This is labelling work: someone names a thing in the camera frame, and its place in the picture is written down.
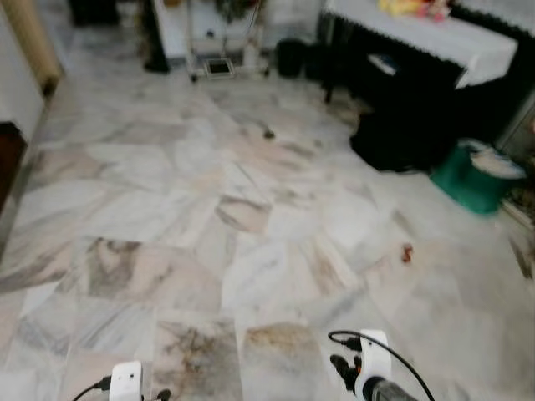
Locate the green plastic bucket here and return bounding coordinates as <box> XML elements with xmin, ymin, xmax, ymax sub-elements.
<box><xmin>431</xmin><ymin>140</ymin><xmax>526</xmax><ymax>215</ymax></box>

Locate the black soft bag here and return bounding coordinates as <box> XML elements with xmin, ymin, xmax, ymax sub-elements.
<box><xmin>349</xmin><ymin>104</ymin><xmax>469</xmax><ymax>174</ymax></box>

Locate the dark brown wooden door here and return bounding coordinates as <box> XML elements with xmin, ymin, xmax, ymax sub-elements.
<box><xmin>0</xmin><ymin>121</ymin><xmax>28</xmax><ymax>210</ymax></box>

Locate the black upright piano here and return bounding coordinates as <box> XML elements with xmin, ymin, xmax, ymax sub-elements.
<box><xmin>322</xmin><ymin>13</ymin><xmax>535</xmax><ymax>147</ymax></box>

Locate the black waste bin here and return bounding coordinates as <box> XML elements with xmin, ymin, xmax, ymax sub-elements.
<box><xmin>276</xmin><ymin>38</ymin><xmax>308</xmax><ymax>79</ymax></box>

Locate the white wheeled rack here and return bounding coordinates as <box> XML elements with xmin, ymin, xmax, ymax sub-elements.
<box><xmin>186</xmin><ymin>0</ymin><xmax>270</xmax><ymax>82</ymax></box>

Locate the white lace piano cloth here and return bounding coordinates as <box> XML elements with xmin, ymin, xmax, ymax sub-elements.
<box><xmin>324</xmin><ymin>0</ymin><xmax>519</xmax><ymax>89</ymax></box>

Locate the black floor stand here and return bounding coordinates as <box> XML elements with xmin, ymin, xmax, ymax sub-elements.
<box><xmin>142</xmin><ymin>0</ymin><xmax>172</xmax><ymax>74</ymax></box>

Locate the yellow plush toy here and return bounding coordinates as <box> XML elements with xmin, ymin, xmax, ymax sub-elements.
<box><xmin>378</xmin><ymin>0</ymin><xmax>452</xmax><ymax>22</ymax></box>

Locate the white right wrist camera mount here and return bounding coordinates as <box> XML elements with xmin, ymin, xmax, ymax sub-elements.
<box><xmin>356</xmin><ymin>329</ymin><xmax>392</xmax><ymax>398</ymax></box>

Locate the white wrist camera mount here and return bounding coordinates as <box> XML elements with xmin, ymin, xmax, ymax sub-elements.
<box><xmin>109</xmin><ymin>361</ymin><xmax>145</xmax><ymax>401</ymax></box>
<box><xmin>356</xmin><ymin>329</ymin><xmax>392</xmax><ymax>398</ymax></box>

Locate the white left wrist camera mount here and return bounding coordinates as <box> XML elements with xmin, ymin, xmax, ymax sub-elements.
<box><xmin>109</xmin><ymin>361</ymin><xmax>145</xmax><ymax>401</ymax></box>

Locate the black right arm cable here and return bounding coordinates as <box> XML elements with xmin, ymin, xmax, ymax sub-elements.
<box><xmin>328</xmin><ymin>331</ymin><xmax>436</xmax><ymax>401</ymax></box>

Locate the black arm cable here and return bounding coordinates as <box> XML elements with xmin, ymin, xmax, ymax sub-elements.
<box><xmin>328</xmin><ymin>331</ymin><xmax>436</xmax><ymax>401</ymax></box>
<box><xmin>71</xmin><ymin>376</ymin><xmax>114</xmax><ymax>401</ymax></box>

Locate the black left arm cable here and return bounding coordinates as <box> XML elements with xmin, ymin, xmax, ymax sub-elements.
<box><xmin>71</xmin><ymin>376</ymin><xmax>114</xmax><ymax>401</ymax></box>

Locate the wooden door frame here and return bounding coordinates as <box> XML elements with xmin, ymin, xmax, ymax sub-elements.
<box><xmin>0</xmin><ymin>0</ymin><xmax>64</xmax><ymax>97</ymax></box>

